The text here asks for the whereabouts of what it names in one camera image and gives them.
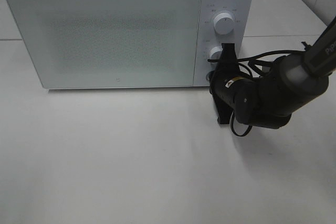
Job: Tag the white power knob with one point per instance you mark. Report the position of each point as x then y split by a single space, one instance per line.
224 22

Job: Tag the white microwave door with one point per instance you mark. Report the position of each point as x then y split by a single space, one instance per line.
109 43

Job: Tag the white timer knob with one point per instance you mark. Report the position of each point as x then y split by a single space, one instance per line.
215 53

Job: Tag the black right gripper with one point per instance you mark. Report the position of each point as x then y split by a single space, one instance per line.
226 79

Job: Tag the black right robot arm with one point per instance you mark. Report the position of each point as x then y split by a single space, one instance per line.
264 90

